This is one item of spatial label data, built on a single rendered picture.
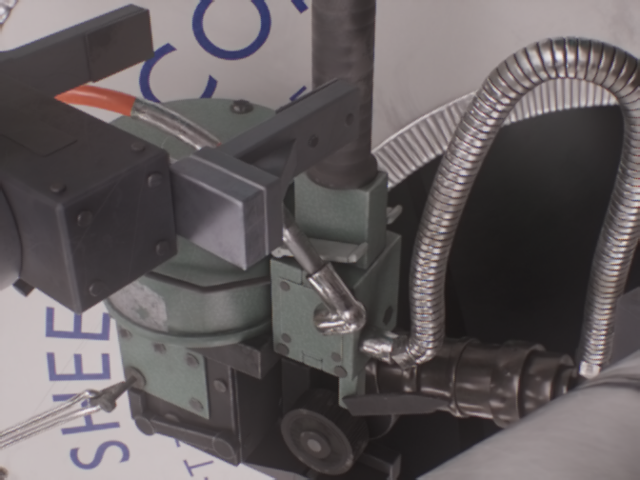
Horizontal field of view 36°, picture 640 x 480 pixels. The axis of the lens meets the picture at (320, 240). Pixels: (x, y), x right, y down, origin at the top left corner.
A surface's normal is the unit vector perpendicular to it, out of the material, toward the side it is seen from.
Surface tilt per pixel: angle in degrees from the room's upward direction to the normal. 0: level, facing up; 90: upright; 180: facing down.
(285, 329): 58
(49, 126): 115
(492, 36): 90
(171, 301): 75
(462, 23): 90
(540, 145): 64
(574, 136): 51
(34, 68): 129
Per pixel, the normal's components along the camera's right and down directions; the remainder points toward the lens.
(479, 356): -0.32, -0.75
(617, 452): 0.04, -0.93
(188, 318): -0.06, 0.58
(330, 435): -0.50, 0.50
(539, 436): -0.28, -0.96
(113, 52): 0.77, 0.37
